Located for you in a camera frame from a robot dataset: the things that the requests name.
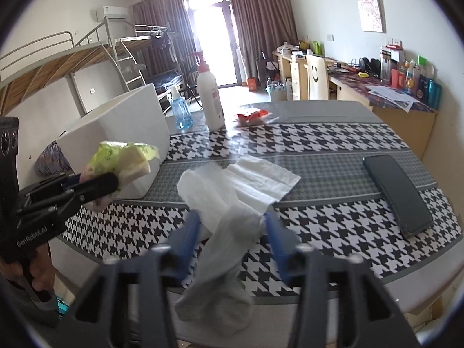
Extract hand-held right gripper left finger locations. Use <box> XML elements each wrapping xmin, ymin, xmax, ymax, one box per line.
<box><xmin>70</xmin><ymin>210</ymin><xmax>204</xmax><ymax>348</ymax></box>

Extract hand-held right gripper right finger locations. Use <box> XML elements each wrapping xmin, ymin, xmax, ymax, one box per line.
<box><xmin>264</xmin><ymin>211</ymin><xmax>423</xmax><ymax>348</ymax></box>

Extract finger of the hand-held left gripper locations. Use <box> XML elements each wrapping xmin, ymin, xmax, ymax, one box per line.
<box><xmin>20</xmin><ymin>172</ymin><xmax>82</xmax><ymax>204</ymax></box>
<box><xmin>22</xmin><ymin>172</ymin><xmax>121</xmax><ymax>222</ymax></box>

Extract pale green tissue packet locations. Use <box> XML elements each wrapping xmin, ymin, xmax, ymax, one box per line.
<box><xmin>81</xmin><ymin>141</ymin><xmax>161</xmax><ymax>211</ymax></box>

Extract grey cloth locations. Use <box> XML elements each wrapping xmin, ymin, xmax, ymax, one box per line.
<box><xmin>173</xmin><ymin>203</ymin><xmax>256</xmax><ymax>329</ymax></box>

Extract white foam box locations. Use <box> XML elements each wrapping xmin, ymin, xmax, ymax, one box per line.
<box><xmin>56</xmin><ymin>83</ymin><xmax>171</xmax><ymax>200</ymax></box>

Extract person's left hand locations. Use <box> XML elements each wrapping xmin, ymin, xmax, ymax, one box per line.
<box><xmin>31</xmin><ymin>243</ymin><xmax>56</xmax><ymax>295</ymax></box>

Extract clear blue spray bottle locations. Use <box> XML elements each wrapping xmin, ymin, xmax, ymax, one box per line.
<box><xmin>170</xmin><ymin>86</ymin><xmax>192</xmax><ymax>129</ymax></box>

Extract metal bunk bed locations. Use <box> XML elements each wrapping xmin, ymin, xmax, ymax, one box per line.
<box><xmin>114</xmin><ymin>25</ymin><xmax>182</xmax><ymax>117</ymax></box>
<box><xmin>0</xmin><ymin>31</ymin><xmax>120</xmax><ymax>124</ymax></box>

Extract dark blue folded bedding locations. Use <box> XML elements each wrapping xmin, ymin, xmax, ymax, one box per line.
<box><xmin>147</xmin><ymin>72</ymin><xmax>184</xmax><ymax>95</ymax></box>

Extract red snack packet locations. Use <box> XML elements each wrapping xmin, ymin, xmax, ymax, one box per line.
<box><xmin>234</xmin><ymin>109</ymin><xmax>269</xmax><ymax>127</ymax></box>

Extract metal bed ladder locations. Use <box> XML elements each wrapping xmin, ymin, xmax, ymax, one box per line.
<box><xmin>116</xmin><ymin>38</ymin><xmax>146</xmax><ymax>91</ymax></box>

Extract black smartphone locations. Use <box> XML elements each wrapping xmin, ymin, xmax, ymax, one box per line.
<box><xmin>363</xmin><ymin>155</ymin><xmax>434</xmax><ymax>239</ymax></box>

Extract black folding chair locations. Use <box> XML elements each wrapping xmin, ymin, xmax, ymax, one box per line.
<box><xmin>185</xmin><ymin>67</ymin><xmax>204</xmax><ymax>109</ymax></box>

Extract white lotion pump bottle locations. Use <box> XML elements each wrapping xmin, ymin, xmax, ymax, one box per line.
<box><xmin>194</xmin><ymin>51</ymin><xmax>225</xmax><ymax>132</ymax></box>

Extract grey waste bin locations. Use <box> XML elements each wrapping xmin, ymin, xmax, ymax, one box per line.
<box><xmin>266</xmin><ymin>81</ymin><xmax>287</xmax><ymax>102</ymax></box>

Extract dark hanging clothes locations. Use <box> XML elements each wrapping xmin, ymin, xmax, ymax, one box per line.
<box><xmin>150</xmin><ymin>31</ymin><xmax>175</xmax><ymax>62</ymax></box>

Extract wooden chair with smiley face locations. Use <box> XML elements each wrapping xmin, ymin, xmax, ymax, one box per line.
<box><xmin>305</xmin><ymin>54</ymin><xmax>330</xmax><ymax>101</ymax></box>

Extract wooden desk with patterned top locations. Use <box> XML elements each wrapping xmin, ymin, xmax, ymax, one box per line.
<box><xmin>328</xmin><ymin>67</ymin><xmax>439</xmax><ymax>160</ymax></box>

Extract white air conditioner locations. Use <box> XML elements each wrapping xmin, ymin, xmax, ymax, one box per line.
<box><xmin>96</xmin><ymin>6</ymin><xmax>129</xmax><ymax>22</ymax></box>

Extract brown curtain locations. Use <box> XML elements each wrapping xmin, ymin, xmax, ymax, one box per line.
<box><xmin>225</xmin><ymin>0</ymin><xmax>300</xmax><ymax>88</ymax></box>
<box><xmin>132</xmin><ymin>0</ymin><xmax>185</xmax><ymax>80</ymax></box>

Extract white papers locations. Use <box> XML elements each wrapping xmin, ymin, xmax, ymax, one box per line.
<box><xmin>364</xmin><ymin>84</ymin><xmax>421</xmax><ymax>113</ymax></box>

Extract black headphones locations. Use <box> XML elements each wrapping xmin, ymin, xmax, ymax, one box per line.
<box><xmin>358</xmin><ymin>57</ymin><xmax>381</xmax><ymax>77</ymax></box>

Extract glass balcony door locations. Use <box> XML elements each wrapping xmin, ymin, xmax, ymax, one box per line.
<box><xmin>179</xmin><ymin>0</ymin><xmax>242</xmax><ymax>88</ymax></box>

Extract row of toiletry bottles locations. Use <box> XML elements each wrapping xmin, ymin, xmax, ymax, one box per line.
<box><xmin>379</xmin><ymin>45</ymin><xmax>443</xmax><ymax>109</ymax></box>

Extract pink wall picture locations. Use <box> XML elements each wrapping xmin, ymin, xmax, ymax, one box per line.
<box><xmin>357</xmin><ymin>0</ymin><xmax>385</xmax><ymax>33</ymax></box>

